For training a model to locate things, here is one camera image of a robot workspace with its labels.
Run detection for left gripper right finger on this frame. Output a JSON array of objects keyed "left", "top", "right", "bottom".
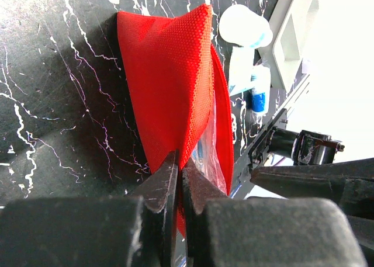
[{"left": 181, "top": 161, "right": 367, "bottom": 266}]

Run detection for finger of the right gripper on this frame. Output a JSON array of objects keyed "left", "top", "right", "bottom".
[{"left": 250, "top": 158, "right": 373, "bottom": 214}]

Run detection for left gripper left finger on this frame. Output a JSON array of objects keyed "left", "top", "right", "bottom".
[{"left": 1, "top": 151, "right": 179, "bottom": 266}]

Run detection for clear bag blue items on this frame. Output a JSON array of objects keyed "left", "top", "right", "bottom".
[{"left": 191, "top": 102, "right": 227, "bottom": 193}]

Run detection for red first aid pouch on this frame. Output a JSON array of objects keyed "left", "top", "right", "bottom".
[{"left": 116, "top": 3, "right": 234, "bottom": 237}]

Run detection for blue white can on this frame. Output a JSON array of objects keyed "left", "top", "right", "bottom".
[{"left": 251, "top": 65, "right": 271, "bottom": 114}]

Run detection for teal white packet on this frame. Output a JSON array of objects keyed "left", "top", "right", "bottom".
[{"left": 228, "top": 46, "right": 261, "bottom": 96}]

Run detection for grey divided tray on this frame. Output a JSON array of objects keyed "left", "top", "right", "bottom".
[{"left": 258, "top": 0, "right": 319, "bottom": 92}]

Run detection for white green-label bottle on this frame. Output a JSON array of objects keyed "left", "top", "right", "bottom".
[{"left": 218, "top": 4, "right": 273, "bottom": 48}]

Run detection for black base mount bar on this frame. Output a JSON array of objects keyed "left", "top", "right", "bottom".
[{"left": 229, "top": 108, "right": 345, "bottom": 198}]

